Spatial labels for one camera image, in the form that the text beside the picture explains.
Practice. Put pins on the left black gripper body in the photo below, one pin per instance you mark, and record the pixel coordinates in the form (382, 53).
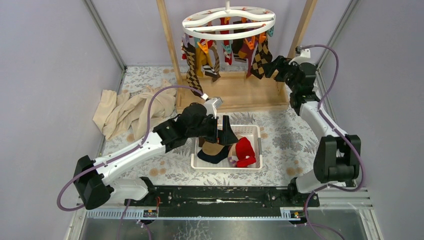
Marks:
(208, 129)

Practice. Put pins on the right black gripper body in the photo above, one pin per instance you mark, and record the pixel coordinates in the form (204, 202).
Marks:
(290, 73)

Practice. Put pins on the tan ribbed sock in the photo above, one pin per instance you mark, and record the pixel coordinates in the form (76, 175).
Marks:
(210, 148)

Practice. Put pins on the navy sock beige red cuff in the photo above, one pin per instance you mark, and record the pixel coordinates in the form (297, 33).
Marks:
(213, 159)

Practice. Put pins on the purple orange striped sock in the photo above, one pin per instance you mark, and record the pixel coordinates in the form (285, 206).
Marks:
(243, 50)

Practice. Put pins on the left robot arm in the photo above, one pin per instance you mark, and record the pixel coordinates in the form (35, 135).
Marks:
(97, 180)

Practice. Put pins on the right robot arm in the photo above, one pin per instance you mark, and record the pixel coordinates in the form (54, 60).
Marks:
(336, 159)

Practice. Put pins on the white round clip hanger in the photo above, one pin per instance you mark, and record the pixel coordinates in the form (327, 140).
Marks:
(245, 21)

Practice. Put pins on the white plastic basket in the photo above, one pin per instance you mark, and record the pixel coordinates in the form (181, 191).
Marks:
(252, 133)

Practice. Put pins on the brown yellow argyle sock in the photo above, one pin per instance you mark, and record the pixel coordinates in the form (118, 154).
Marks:
(189, 51)

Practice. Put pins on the wooden hanging rack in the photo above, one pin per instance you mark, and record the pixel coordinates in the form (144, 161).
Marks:
(239, 93)

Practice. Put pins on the brown white striped sock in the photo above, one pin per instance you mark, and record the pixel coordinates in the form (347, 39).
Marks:
(209, 71)

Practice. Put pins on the mustard yellow sock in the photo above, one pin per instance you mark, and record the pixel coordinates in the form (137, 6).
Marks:
(202, 57)

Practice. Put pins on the floral table mat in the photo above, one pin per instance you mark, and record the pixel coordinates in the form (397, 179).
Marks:
(289, 148)

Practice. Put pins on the brown tan striped sock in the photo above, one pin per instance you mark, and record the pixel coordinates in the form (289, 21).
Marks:
(216, 62)

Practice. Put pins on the beige crumpled cloth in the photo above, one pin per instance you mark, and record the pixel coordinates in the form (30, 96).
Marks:
(117, 113)

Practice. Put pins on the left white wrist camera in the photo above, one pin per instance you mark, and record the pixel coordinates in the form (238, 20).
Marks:
(212, 104)

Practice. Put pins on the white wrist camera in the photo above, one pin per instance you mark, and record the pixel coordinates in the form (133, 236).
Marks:
(212, 104)
(304, 56)

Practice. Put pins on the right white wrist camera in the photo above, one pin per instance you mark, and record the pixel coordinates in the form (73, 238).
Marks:
(304, 56)

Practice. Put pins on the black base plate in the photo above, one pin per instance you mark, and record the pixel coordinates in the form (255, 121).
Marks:
(224, 201)

